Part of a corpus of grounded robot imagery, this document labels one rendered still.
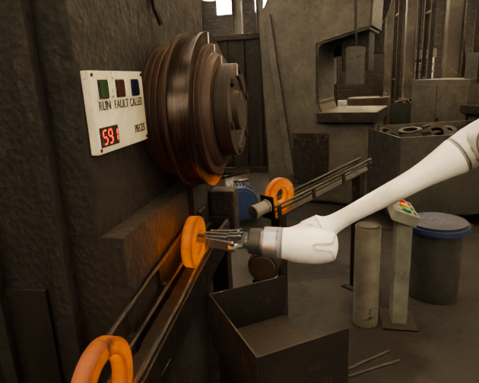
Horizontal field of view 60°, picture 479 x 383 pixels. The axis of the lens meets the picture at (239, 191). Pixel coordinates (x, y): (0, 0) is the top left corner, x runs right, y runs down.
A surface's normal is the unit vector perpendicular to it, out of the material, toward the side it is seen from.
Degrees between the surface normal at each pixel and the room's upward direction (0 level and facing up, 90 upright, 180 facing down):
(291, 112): 90
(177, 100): 78
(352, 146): 90
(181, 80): 64
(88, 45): 90
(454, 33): 90
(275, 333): 5
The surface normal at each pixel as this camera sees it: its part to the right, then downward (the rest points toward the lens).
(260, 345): -0.01, -0.94
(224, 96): -0.21, -0.09
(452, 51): -0.20, 0.26
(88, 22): 0.98, 0.00
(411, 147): 0.06, 0.25
